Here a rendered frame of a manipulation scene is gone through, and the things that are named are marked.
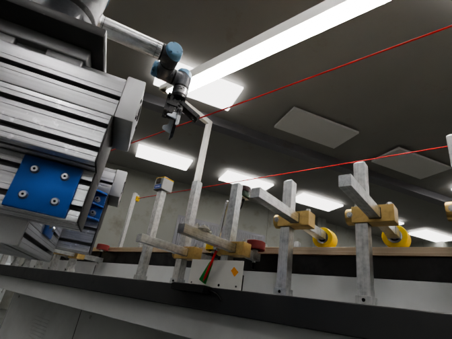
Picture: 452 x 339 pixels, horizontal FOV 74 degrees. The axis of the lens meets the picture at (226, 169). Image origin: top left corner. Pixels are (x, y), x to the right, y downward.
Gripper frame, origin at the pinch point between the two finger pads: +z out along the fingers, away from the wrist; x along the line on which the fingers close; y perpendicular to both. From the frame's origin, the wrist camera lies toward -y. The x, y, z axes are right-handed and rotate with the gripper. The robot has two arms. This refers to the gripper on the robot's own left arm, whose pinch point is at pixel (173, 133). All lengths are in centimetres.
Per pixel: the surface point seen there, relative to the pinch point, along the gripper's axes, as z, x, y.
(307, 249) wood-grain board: 43, 21, -59
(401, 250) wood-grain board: 43, 49, -75
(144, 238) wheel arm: 49.0, 5.8, 1.3
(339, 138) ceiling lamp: -215, -230, -283
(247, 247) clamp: 46, 18, -35
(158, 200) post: 22.6, -32.2, -3.7
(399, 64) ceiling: -224, -74, -242
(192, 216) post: 32.3, -10.0, -18.3
